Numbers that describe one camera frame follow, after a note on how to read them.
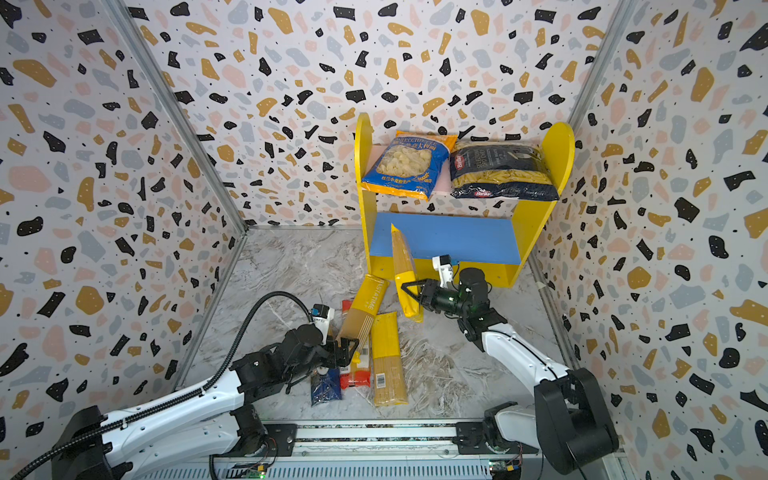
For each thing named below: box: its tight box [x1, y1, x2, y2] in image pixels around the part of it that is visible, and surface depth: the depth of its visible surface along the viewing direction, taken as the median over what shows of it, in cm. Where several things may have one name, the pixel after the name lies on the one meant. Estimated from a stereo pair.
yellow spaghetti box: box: [336, 274, 390, 349], surface depth 96 cm
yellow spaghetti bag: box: [391, 223, 423, 323], surface depth 80 cm
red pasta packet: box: [340, 300, 371, 389], surface depth 83 cm
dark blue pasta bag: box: [311, 367, 342, 407], surface depth 81 cm
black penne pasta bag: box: [449, 140, 560, 201], surface depth 74 cm
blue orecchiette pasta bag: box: [361, 131, 458, 202], surface depth 78 cm
